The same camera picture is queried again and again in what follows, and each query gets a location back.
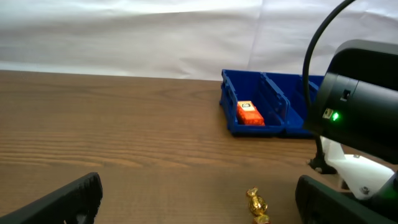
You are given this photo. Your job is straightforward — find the gold wrapped candy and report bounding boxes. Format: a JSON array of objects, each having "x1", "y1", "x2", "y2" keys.
[{"x1": 245, "y1": 186, "x2": 271, "y2": 224}]

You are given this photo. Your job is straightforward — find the orange candy box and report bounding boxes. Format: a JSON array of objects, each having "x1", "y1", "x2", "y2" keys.
[
  {"x1": 253, "y1": 105, "x2": 266, "y2": 127},
  {"x1": 236, "y1": 100, "x2": 259, "y2": 127}
]

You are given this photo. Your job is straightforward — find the black cable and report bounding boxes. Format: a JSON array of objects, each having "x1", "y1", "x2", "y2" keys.
[{"x1": 302, "y1": 0, "x2": 358, "y2": 175}]

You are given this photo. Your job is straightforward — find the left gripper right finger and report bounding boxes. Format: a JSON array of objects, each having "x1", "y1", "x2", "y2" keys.
[{"x1": 295, "y1": 174, "x2": 398, "y2": 224}]

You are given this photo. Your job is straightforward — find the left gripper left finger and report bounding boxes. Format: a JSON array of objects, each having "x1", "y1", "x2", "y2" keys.
[{"x1": 0, "y1": 172, "x2": 103, "y2": 224}]

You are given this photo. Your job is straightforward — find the blue tray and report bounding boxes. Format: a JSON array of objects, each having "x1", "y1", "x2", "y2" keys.
[{"x1": 220, "y1": 68, "x2": 326, "y2": 138}]

